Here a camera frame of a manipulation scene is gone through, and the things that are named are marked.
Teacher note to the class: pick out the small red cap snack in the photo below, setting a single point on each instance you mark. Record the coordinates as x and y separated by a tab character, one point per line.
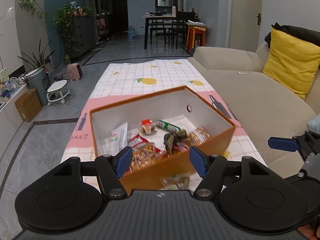
147	127

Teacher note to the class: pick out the dark dining table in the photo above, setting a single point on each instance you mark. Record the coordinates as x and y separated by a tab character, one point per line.
172	27

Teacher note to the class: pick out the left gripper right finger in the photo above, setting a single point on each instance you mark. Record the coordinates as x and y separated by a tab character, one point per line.
211	168

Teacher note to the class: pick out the peanut crisp snack bag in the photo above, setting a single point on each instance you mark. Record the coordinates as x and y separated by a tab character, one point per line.
197	137

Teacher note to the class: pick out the pink heater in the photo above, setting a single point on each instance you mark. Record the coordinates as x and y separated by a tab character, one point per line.
74	71

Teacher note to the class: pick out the orange stool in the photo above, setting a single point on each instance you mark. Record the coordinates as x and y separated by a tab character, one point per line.
196	32

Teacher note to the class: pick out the orange cardboard box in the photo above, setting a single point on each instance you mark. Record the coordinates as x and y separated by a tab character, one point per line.
181	106

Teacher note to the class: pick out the cardboard carton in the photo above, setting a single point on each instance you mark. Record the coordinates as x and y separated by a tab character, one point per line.
28	105

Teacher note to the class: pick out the green clear snack packet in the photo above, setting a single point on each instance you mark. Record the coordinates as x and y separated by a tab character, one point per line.
179	181

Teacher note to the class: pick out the green sausage snack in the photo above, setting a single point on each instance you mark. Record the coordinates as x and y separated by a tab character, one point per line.
167	126

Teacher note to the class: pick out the yellow cushion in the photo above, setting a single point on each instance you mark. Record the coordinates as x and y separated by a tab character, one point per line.
292	62

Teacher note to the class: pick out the dark drawer cabinet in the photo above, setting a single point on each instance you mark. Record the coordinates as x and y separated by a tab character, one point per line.
84	33

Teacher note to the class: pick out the white tv cabinet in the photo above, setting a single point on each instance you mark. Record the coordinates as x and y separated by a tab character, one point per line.
10	120

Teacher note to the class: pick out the lemon pattern tablecloth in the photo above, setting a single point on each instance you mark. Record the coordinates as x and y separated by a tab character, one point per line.
120	82

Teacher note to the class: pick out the mixed nuts snack bag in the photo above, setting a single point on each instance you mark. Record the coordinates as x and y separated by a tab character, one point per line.
146	155

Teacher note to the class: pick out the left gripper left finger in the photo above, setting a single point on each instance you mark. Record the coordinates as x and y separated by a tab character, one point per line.
109	171

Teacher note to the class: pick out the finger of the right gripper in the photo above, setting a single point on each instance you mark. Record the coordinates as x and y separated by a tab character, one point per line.
283	144

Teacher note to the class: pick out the light blue cushion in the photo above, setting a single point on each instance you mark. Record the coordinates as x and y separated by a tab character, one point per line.
314	125

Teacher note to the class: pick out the water jug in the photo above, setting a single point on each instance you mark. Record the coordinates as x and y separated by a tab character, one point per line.
131	33

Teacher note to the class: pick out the white rolling stool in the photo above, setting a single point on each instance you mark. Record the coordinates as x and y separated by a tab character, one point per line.
57	92

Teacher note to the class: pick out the grey plant pot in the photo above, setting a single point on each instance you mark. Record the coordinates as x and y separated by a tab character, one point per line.
34	81

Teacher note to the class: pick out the beige sofa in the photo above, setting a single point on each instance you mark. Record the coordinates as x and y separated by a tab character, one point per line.
264	107

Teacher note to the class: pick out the white long snack packet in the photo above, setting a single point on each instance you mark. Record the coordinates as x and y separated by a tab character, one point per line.
116	141

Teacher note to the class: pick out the red label snack packet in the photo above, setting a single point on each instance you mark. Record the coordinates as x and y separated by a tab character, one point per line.
138	142

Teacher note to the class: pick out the brown jerky snack packet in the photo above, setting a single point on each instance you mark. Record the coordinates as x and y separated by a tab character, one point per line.
176	141

